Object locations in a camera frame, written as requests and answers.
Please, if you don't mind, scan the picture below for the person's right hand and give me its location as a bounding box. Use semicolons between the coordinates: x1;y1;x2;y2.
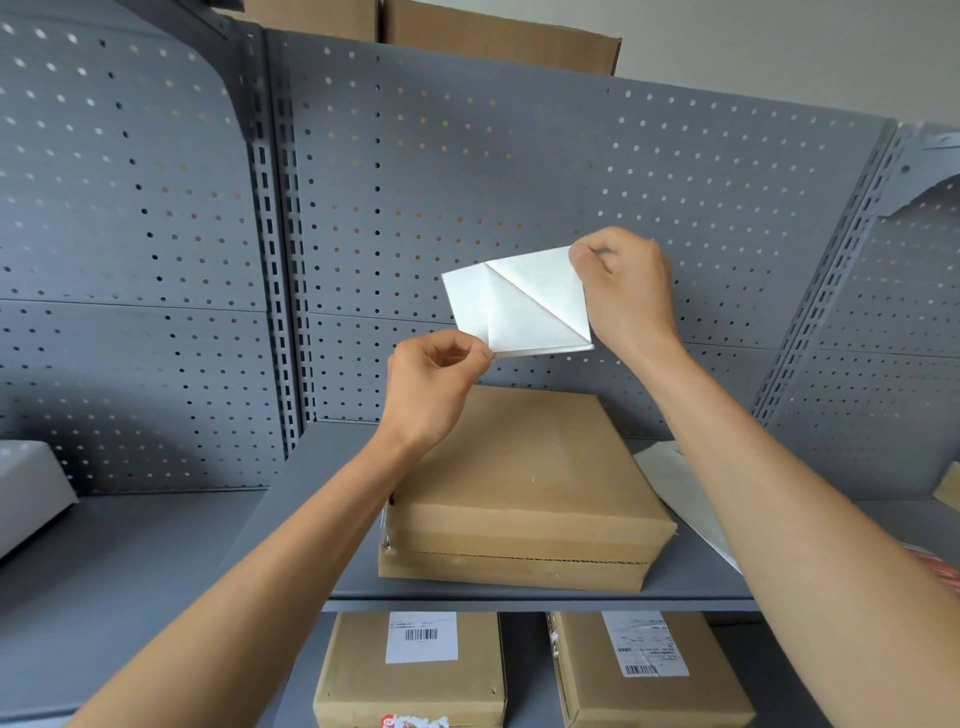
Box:
567;227;681;363

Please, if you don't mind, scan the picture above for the person's left hand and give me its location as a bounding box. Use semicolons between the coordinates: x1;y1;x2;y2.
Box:
381;328;497;456

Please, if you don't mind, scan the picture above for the white adhesive label sheet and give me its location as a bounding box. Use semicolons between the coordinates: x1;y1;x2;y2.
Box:
441;245;596;356

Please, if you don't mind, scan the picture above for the person's left forearm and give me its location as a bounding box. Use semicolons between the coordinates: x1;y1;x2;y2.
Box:
66;433;426;728

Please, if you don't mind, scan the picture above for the person's right forearm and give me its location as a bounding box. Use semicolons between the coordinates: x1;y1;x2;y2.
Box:
627;346;960;728

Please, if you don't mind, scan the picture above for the large brown cardboard box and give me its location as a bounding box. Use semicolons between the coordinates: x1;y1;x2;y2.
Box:
377;384;679;594

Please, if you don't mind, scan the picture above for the grey perforated back panel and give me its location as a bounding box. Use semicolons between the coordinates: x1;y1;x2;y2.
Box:
264;28;899;445
763;123;960;502
0;0;273;498

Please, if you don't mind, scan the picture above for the grey metal shelf board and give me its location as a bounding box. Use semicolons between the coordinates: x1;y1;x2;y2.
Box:
222;418;763;614
853;496;960;601
0;486;273;728

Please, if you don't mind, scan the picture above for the grey slotted shelf upright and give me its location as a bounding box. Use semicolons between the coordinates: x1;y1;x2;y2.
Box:
238;21;306;460
750;121;915;430

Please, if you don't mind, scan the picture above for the brown cardboard carton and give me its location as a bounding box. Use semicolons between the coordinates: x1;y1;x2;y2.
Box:
241;0;381;43
381;0;624;78

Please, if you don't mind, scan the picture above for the white paper sheet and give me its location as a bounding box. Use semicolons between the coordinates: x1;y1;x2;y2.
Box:
633;440;744;576

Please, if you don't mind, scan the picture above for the cardboard box with barcode label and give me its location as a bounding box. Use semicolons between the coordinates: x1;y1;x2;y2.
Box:
312;611;509;728

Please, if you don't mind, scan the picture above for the cardboard box with torn label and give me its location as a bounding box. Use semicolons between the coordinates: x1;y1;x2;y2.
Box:
546;610;756;728

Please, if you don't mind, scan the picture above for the small cardboard piece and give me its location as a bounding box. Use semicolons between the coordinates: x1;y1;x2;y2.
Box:
931;460;960;516

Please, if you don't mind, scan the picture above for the white box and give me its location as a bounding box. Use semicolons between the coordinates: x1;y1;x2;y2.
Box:
0;440;81;561

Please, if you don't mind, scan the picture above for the red printed packet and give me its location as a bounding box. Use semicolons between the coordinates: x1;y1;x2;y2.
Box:
900;543;960;595

